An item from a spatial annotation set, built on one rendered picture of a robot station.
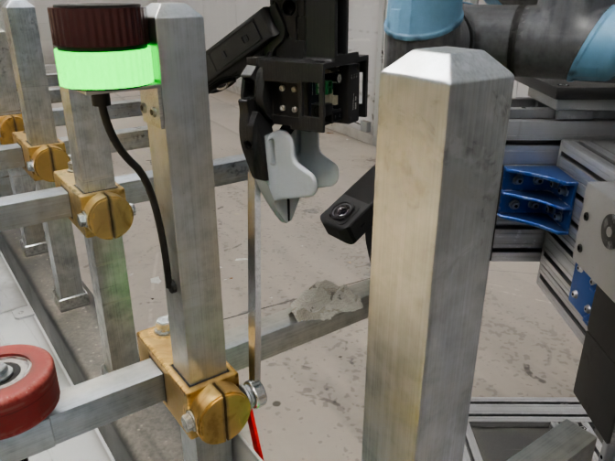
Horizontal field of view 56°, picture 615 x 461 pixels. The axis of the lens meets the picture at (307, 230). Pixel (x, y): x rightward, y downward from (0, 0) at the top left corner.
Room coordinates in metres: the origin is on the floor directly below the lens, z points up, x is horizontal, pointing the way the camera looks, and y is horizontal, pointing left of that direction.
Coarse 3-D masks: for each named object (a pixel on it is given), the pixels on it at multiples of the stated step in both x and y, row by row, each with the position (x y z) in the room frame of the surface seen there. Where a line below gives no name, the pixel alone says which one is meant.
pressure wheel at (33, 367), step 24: (0, 360) 0.39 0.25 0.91; (24, 360) 0.39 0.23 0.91; (48, 360) 0.38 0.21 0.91; (0, 384) 0.36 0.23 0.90; (24, 384) 0.35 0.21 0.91; (48, 384) 0.36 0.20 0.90; (0, 408) 0.33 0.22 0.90; (24, 408) 0.34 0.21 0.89; (48, 408) 0.36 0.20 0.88; (0, 432) 0.33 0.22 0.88; (24, 432) 0.34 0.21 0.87
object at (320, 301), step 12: (312, 288) 0.56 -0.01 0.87; (324, 288) 0.57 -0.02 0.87; (336, 288) 0.58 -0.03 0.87; (348, 288) 0.55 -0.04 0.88; (300, 300) 0.54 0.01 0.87; (312, 300) 0.54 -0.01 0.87; (324, 300) 0.55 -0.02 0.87; (336, 300) 0.54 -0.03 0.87; (348, 300) 0.55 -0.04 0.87; (360, 300) 0.55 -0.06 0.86; (300, 312) 0.52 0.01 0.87; (312, 312) 0.52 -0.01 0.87; (324, 312) 0.52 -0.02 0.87; (336, 312) 0.53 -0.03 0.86
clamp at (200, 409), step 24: (144, 336) 0.47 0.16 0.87; (168, 336) 0.47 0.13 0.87; (168, 360) 0.43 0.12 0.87; (168, 384) 0.42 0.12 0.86; (216, 384) 0.40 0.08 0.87; (168, 408) 0.42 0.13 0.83; (192, 408) 0.39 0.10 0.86; (216, 408) 0.38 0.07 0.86; (240, 408) 0.39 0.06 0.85; (192, 432) 0.39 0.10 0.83; (216, 432) 0.38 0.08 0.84
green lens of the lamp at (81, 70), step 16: (144, 48) 0.39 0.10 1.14; (64, 64) 0.37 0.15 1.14; (80, 64) 0.37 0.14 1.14; (96, 64) 0.37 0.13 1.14; (112, 64) 0.37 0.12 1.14; (128, 64) 0.37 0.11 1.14; (144, 64) 0.39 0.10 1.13; (64, 80) 0.37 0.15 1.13; (80, 80) 0.37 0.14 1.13; (96, 80) 0.37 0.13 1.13; (112, 80) 0.37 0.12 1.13; (128, 80) 0.37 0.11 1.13; (144, 80) 0.38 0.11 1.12
